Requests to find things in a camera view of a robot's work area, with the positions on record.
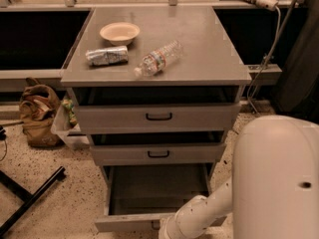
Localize grey bottom drawer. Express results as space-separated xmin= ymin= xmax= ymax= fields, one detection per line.
xmin=95 ymin=163 xmax=213 ymax=232

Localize grey drawer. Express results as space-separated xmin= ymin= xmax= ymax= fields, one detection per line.
xmin=91 ymin=130 xmax=225 ymax=165
xmin=71 ymin=86 xmax=240 ymax=134
xmin=95 ymin=163 xmax=213 ymax=232

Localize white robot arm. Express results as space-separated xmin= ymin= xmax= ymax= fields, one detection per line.
xmin=159 ymin=116 xmax=319 ymax=239

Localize grey drawer cabinet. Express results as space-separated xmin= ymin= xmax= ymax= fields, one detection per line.
xmin=60 ymin=5 xmax=252 ymax=181

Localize grey top drawer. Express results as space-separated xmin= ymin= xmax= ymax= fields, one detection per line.
xmin=71 ymin=86 xmax=240 ymax=134

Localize grey middle drawer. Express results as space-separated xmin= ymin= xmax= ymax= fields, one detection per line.
xmin=91 ymin=130 xmax=225 ymax=165

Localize clear plastic water bottle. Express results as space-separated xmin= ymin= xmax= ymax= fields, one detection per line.
xmin=134 ymin=40 xmax=183 ymax=78

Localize crumpled silver chip bag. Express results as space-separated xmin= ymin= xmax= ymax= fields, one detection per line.
xmin=86 ymin=46 xmax=129 ymax=66

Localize beige paper bowl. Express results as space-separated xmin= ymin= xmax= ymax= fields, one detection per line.
xmin=100 ymin=22 xmax=140 ymax=46

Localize clear plastic bin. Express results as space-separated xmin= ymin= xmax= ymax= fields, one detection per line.
xmin=51 ymin=97 xmax=89 ymax=149

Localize brown paper bag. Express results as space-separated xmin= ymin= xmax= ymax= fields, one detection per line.
xmin=19 ymin=78 xmax=62 ymax=148

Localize black stand legs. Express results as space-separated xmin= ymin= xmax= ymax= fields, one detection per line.
xmin=0 ymin=166 xmax=66 ymax=239

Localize white cable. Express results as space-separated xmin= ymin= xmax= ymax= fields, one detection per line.
xmin=246 ymin=6 xmax=282 ymax=116

